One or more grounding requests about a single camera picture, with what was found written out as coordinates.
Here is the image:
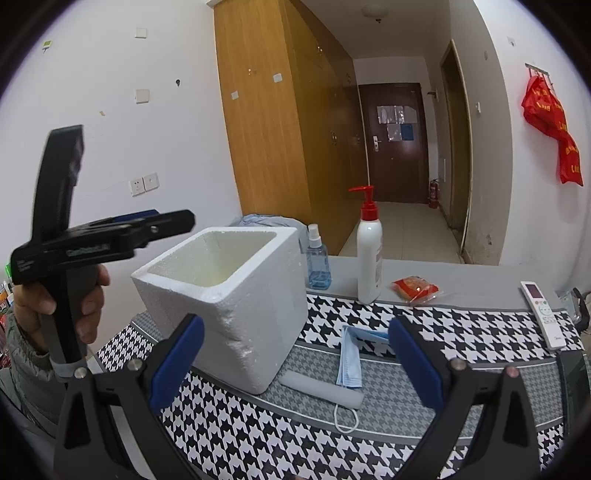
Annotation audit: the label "person's left forearm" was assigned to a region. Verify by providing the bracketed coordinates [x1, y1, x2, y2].
[0, 318, 63, 416]

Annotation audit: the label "red snack packet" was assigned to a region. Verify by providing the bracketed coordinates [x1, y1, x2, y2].
[392, 275, 439, 305]

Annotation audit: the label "white red pump bottle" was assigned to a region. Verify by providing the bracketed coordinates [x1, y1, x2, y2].
[348, 185, 384, 304]

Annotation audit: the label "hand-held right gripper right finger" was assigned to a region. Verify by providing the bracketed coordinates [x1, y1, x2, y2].
[389, 318, 541, 480]

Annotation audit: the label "red plastic bags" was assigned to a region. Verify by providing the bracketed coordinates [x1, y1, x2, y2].
[522, 76, 583, 186]

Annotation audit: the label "wooden side door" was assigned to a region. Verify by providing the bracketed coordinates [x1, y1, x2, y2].
[438, 39, 472, 241]

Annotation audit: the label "houndstooth tablecloth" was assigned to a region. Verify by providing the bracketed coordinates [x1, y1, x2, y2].
[95, 256, 587, 480]

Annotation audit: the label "paper notices on door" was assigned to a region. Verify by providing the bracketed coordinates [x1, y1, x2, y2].
[378, 105, 415, 141]

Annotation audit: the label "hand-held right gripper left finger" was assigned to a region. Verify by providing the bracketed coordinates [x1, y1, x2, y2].
[53, 314, 205, 480]

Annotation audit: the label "blue spray bottle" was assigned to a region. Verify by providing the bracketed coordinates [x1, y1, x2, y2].
[305, 224, 332, 291]

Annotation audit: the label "white styrofoam box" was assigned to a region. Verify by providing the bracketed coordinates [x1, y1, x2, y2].
[130, 226, 309, 395]

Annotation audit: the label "white remote control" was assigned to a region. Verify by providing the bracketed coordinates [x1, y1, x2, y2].
[520, 281, 572, 352]

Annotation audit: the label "person's left hand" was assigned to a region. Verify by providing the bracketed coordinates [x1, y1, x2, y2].
[14, 265, 112, 346]

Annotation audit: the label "grey foam strip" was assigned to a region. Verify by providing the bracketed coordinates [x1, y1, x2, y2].
[278, 369, 364, 410]

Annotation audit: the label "wooden wardrobe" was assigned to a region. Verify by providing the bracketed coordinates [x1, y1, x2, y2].
[213, 0, 370, 257]

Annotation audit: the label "blue face mask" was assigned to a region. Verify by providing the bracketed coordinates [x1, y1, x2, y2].
[333, 324, 389, 433]

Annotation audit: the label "ceiling lamp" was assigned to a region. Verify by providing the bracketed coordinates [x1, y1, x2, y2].
[361, 2, 389, 23]

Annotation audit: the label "light blue cloth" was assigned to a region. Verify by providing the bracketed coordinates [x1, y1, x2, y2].
[240, 213, 308, 232]

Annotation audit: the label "dark brown entrance door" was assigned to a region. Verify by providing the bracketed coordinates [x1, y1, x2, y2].
[359, 83, 428, 204]

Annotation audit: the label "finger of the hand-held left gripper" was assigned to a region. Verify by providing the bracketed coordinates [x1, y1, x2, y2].
[99, 209, 160, 228]
[133, 210, 195, 251]

